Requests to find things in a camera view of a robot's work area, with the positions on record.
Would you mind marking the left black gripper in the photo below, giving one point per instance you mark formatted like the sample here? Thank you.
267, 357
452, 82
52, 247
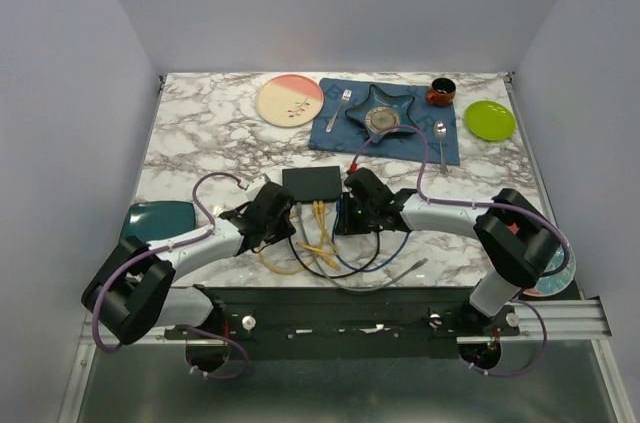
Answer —
287, 229

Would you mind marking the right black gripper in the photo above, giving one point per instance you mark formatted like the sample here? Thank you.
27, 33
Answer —
345, 225

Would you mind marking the dark grey network switch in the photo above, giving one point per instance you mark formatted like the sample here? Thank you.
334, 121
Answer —
310, 184

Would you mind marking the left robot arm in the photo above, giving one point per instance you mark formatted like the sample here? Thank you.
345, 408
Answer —
133, 291

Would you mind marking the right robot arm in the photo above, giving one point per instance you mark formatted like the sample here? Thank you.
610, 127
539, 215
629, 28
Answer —
519, 242

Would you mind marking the blue cloth placemat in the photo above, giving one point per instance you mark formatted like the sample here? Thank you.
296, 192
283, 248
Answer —
348, 137

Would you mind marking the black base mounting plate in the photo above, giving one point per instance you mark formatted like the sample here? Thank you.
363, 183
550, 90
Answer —
329, 323

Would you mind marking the blue star shaped dish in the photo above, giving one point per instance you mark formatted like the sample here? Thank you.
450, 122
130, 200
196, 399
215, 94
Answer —
383, 113

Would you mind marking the teal square plate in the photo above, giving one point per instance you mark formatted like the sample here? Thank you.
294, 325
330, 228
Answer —
158, 220

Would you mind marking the pink cream round plate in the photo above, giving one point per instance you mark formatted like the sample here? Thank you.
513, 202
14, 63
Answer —
289, 100

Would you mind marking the silver spoon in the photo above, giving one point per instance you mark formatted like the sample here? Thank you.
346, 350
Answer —
440, 131

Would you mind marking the silver fork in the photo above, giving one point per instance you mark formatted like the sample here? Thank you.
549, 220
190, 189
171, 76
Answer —
345, 98

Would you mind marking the orange brown mug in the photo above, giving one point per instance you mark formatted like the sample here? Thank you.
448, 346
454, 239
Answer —
441, 92

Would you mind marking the green round plate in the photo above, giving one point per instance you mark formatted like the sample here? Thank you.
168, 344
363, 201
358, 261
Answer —
490, 121

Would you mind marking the red teal patterned plate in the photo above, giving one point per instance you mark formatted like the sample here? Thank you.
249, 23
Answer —
553, 285

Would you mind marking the aluminium rail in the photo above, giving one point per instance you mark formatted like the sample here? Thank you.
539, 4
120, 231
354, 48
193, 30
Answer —
565, 320

